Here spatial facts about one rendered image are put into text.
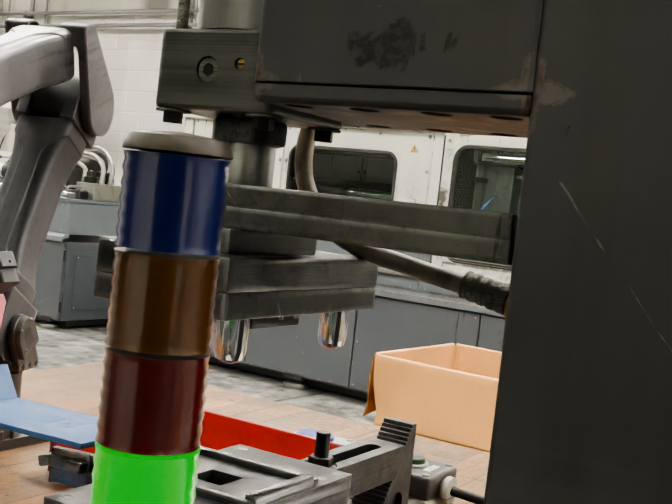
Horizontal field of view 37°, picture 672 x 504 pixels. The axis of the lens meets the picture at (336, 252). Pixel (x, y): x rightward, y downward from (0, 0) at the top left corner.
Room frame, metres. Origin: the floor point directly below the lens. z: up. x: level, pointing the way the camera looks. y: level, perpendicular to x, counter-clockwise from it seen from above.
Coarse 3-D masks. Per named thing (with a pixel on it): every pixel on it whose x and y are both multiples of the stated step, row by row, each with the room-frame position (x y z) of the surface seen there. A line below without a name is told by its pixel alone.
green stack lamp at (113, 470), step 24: (96, 456) 0.35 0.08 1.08; (120, 456) 0.34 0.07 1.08; (144, 456) 0.34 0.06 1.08; (168, 456) 0.35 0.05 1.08; (192, 456) 0.35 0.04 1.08; (96, 480) 0.35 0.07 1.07; (120, 480) 0.34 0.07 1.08; (144, 480) 0.34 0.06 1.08; (168, 480) 0.34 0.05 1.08; (192, 480) 0.35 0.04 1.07
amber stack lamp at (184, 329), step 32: (128, 256) 0.34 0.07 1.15; (160, 256) 0.34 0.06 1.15; (192, 256) 0.36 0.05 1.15; (128, 288) 0.34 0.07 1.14; (160, 288) 0.34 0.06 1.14; (192, 288) 0.34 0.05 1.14; (128, 320) 0.34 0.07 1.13; (160, 320) 0.34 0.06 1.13; (192, 320) 0.34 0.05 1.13; (160, 352) 0.34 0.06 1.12; (192, 352) 0.34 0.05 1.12
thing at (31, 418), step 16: (0, 368) 0.81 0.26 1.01; (0, 384) 0.81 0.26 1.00; (0, 400) 0.80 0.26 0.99; (16, 400) 0.80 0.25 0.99; (0, 416) 0.75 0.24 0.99; (16, 416) 0.75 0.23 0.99; (32, 416) 0.76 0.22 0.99; (48, 416) 0.76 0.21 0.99; (64, 416) 0.76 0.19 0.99; (80, 416) 0.77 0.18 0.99; (96, 416) 0.77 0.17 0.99; (32, 432) 0.71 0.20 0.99; (48, 432) 0.71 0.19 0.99; (64, 432) 0.72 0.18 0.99; (80, 432) 0.72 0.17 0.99; (96, 432) 0.72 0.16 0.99; (80, 448) 0.69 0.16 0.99
